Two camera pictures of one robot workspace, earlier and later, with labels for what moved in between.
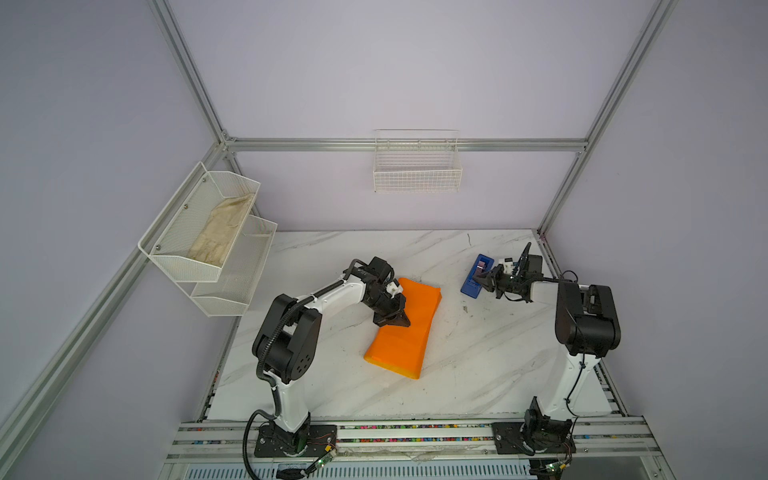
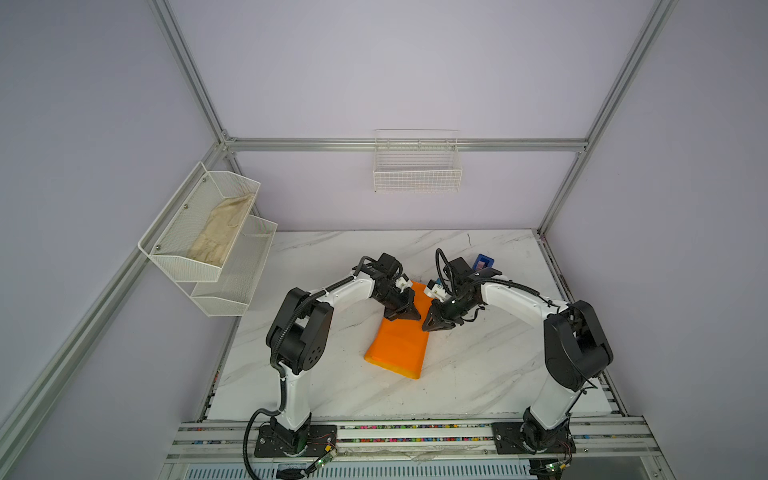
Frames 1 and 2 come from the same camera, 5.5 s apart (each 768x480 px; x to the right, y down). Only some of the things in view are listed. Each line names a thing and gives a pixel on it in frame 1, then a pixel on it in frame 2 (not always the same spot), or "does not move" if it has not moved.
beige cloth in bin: (218, 232) does not move
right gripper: (494, 276) -> (438, 319)
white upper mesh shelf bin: (174, 232) does not move
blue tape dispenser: (480, 265) does not move
